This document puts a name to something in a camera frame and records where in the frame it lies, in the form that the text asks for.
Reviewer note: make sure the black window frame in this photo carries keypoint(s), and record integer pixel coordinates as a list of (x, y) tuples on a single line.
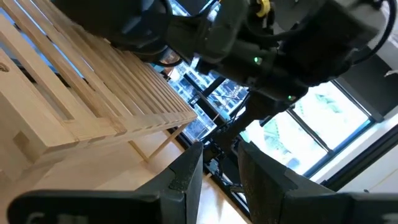
[(314, 133)]

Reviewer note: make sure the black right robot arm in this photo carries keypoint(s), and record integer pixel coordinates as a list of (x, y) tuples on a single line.
[(326, 40)]

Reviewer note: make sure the black mug orange inside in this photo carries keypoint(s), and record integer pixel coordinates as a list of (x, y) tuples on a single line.
[(171, 58)]

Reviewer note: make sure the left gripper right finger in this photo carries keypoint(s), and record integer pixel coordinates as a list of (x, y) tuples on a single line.
[(273, 199)]

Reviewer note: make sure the wooden slatted rack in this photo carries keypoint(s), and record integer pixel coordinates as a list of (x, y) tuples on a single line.
[(93, 93)]

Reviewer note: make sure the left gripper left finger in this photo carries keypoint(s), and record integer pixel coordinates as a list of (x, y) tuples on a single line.
[(174, 199)]

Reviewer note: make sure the black aluminium frame rail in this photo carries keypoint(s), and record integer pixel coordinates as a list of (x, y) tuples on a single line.
[(231, 195)]

